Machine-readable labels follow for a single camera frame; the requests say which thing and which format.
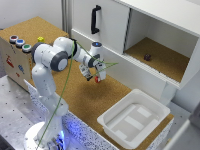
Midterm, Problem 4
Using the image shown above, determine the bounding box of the white plastic box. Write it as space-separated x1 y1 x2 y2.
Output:
96 88 172 150

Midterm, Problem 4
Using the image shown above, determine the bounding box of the green cable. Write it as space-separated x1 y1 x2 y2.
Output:
34 39 120 150

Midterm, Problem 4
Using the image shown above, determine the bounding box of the white cabinet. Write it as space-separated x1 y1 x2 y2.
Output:
68 0 200 108

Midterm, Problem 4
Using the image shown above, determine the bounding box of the blue button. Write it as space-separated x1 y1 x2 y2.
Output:
15 38 26 48

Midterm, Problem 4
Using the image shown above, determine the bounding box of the red button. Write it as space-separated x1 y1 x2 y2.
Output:
8 34 19 44

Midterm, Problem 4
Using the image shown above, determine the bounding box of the yellow block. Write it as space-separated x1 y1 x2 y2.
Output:
37 36 45 44

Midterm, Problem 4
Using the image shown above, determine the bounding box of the white sliding door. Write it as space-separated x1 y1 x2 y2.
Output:
71 0 131 55

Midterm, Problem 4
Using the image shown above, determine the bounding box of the wooden drawer box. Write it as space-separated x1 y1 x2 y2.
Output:
0 16 70 93

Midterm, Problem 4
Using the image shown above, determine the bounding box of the black door handle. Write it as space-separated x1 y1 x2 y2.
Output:
90 4 102 35

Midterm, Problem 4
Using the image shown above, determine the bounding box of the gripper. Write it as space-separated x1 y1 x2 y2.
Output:
93 62 108 82

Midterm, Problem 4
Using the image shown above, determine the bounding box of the purple block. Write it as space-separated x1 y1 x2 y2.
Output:
143 53 153 62

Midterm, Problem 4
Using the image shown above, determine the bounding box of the green button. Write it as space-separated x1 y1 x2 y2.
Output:
21 43 33 54

